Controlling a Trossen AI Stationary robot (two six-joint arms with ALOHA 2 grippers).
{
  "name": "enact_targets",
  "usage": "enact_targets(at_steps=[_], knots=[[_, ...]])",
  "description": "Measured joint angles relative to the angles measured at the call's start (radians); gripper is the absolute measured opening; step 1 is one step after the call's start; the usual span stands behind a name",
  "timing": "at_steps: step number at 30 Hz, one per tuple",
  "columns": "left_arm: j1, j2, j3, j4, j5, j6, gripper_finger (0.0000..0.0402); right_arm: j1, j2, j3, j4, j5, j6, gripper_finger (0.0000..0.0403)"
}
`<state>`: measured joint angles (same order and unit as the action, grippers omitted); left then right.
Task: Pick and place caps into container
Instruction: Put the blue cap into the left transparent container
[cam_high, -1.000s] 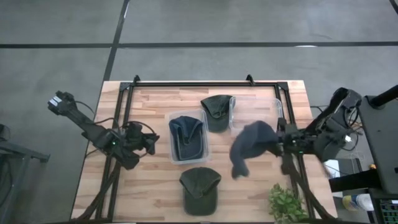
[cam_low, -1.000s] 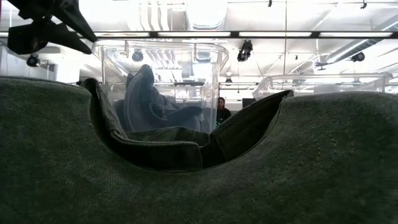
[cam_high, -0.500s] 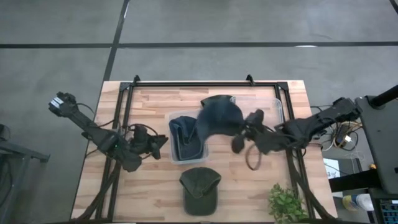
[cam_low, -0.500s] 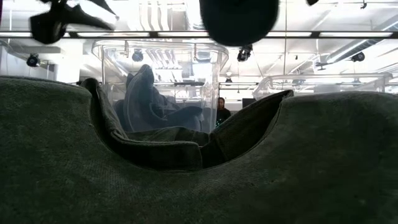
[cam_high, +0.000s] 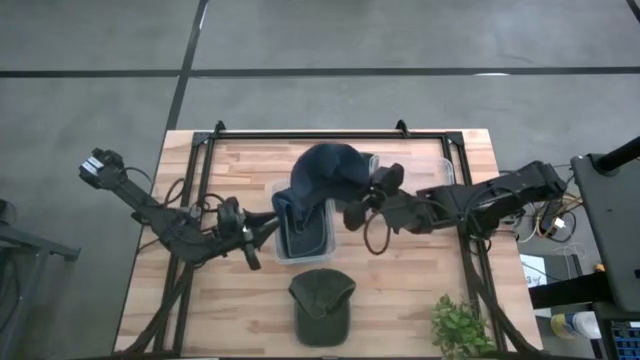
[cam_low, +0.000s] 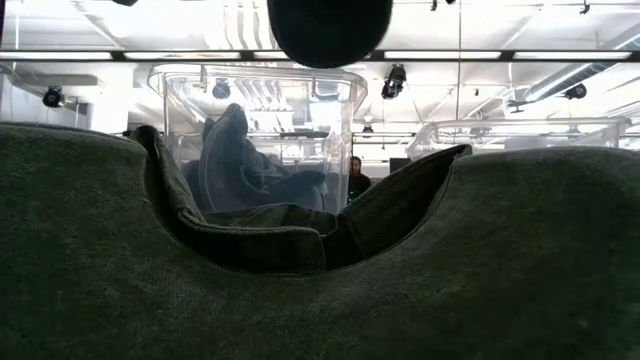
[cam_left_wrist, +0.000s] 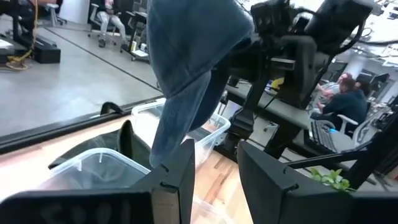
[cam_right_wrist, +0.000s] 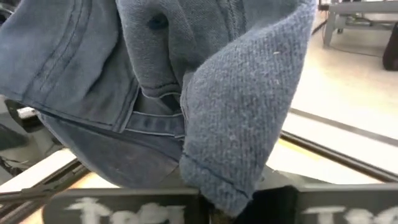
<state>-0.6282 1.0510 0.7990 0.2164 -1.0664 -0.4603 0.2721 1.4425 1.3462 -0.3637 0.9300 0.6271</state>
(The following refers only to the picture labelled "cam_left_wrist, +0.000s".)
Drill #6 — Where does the black rolling desk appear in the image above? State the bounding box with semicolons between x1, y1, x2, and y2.
120;11;150;62

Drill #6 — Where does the blue denim cap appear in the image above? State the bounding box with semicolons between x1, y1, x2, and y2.
146;0;256;169

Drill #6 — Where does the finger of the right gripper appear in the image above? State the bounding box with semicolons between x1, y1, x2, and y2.
228;58;271;82
229;37;273;63

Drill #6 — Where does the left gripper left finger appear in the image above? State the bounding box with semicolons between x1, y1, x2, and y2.
0;138;196;224

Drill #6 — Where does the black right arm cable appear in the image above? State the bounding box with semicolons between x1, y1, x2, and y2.
328;23;365;60

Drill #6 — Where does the clear plastic container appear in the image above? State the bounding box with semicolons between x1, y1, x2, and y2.
39;147;153;192
129;98;233;169

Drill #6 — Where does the black floor box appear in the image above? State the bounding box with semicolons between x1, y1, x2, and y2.
32;39;62;65

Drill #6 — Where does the black backlit keyboard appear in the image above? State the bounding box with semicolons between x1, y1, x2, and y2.
308;119;339;154

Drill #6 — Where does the green leafy plant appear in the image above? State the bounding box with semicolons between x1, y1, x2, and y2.
309;167;355;192

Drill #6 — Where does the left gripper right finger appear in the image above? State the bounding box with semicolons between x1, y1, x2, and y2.
238;140;398;224

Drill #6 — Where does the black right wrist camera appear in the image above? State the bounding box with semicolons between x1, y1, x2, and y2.
250;0;293;37

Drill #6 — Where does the white office chair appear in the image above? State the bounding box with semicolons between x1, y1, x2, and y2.
88;2;125;41
337;113;383;147

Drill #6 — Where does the black frame clamp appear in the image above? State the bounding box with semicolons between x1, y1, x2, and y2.
99;101;127;116

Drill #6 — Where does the dark grey desk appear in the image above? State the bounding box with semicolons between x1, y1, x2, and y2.
225;82;357;155

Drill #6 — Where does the dark green cap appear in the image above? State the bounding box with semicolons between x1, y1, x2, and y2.
48;119;153;170

